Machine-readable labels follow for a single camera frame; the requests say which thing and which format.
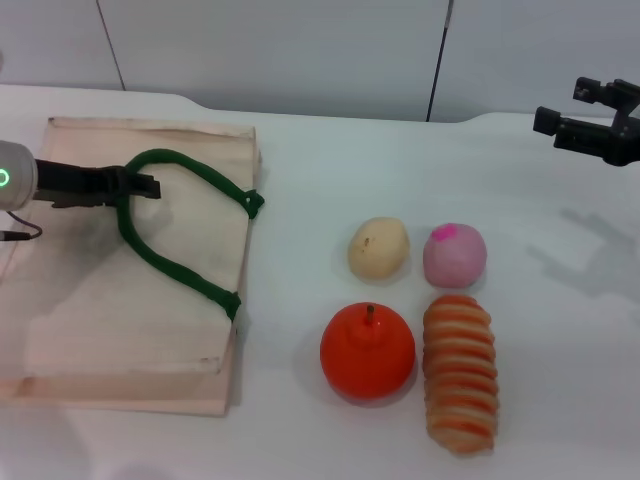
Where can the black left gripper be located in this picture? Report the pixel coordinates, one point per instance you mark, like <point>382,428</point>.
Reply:
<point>75,185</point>

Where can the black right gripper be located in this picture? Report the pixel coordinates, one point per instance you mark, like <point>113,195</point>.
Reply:
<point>625,142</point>

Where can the beige potato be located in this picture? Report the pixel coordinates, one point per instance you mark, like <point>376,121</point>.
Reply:
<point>378,248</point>

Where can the thin dark vertical pole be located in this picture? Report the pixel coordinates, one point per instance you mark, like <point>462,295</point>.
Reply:
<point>439,60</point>

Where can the pink round peach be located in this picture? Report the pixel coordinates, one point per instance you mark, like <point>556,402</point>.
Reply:
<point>454,257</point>

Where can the orange red toy apple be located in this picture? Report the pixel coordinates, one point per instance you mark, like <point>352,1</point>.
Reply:
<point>367,352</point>

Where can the orange striped bread loaf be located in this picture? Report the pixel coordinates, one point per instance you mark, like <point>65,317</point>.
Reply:
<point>460,372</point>

